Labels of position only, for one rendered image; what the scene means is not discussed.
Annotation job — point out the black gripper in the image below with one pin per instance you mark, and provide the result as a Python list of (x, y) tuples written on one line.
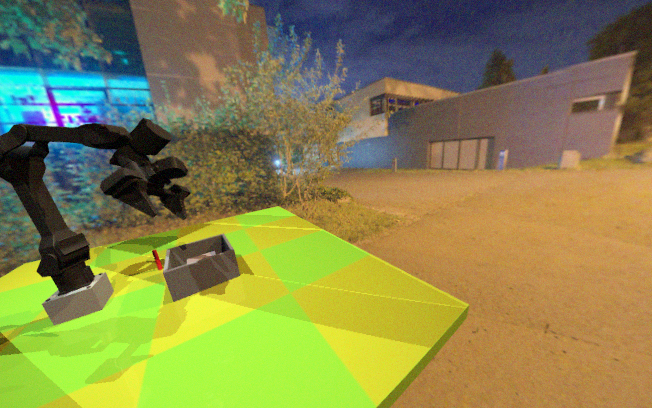
[(132, 185)]

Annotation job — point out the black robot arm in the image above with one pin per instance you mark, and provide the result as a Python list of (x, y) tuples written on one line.
[(63, 251)]

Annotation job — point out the red peg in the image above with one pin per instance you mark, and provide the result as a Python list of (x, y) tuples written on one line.
[(157, 259)]

